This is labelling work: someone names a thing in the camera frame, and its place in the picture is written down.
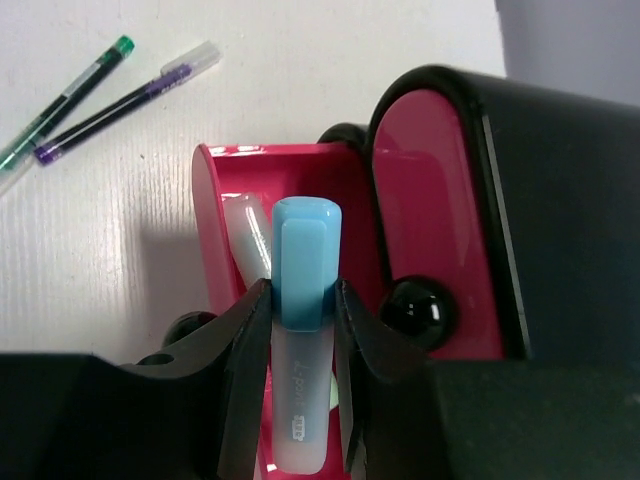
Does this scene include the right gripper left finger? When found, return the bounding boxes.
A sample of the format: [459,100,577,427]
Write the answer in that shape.
[121,279,272,479]

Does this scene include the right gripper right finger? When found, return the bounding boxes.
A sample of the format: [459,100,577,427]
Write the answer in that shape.
[334,279,435,475]

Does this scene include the pink drawer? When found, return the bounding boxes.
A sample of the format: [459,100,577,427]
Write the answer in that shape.
[372,90,504,360]
[191,143,385,315]

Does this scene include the green highlighter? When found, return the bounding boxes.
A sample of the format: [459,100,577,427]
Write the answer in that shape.
[223,193,272,289]

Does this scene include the blue highlighter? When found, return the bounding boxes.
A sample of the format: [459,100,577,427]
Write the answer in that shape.
[271,196,342,475]

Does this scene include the pink bottom drawer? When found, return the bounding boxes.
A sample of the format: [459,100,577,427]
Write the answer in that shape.
[191,143,385,315]

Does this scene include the black drawer cabinet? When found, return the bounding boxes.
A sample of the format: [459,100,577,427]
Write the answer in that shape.
[322,65,639,363]

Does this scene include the purple pen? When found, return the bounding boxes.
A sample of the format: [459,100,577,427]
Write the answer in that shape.
[34,41,222,166]

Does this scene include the green pen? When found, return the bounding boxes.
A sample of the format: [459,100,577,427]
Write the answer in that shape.
[1,35,135,195]

